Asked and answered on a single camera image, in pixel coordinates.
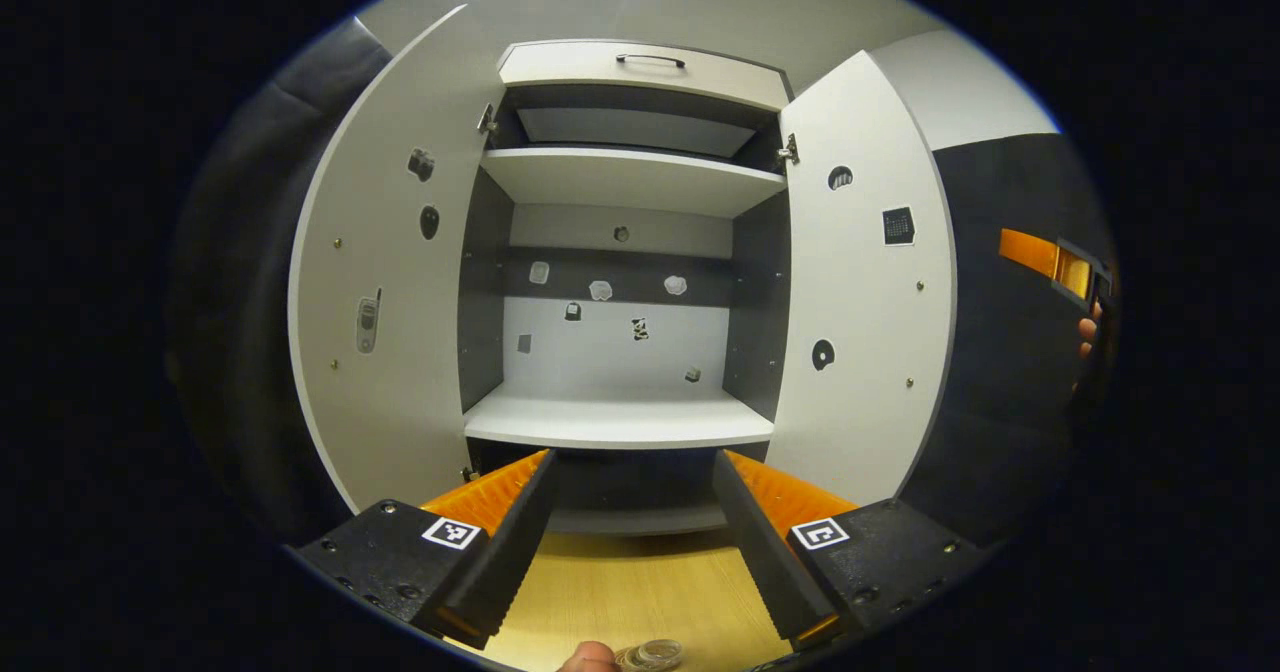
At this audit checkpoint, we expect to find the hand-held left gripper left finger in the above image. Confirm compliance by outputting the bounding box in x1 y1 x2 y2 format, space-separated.
288 449 561 651

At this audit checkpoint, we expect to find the white cabinet drawer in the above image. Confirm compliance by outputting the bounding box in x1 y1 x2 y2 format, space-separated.
497 40 791 113

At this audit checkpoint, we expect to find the white door with cat sticker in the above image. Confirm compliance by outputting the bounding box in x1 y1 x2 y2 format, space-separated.
765 49 959 508

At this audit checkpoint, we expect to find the black backdrop cloth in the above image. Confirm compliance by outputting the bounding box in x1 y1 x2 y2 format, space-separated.
900 132 1121 548
165 17 396 543

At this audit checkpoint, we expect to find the dark grey cabinet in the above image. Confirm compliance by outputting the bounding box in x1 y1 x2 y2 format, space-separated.
458 40 796 538

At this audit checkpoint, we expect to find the clear bottle with red label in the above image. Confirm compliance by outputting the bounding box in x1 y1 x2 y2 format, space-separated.
613 638 687 672

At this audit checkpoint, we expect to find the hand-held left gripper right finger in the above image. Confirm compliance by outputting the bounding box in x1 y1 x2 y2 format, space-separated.
712 449 986 653

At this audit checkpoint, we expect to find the white cabinet shelf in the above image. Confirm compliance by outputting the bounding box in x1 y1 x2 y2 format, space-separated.
480 145 788 219
463 382 776 451

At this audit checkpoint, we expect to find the white door with phone sticker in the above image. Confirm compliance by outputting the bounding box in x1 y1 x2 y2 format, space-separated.
288 4 501 515

